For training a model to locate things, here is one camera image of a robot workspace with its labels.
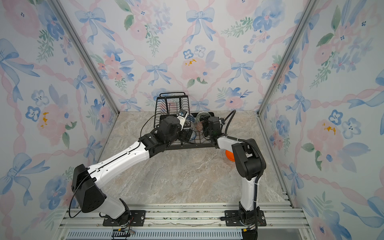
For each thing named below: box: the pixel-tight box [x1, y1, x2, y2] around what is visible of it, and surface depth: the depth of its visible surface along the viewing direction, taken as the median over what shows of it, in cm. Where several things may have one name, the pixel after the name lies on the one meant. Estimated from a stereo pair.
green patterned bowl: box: [196, 111, 211, 122], surface depth 92 cm
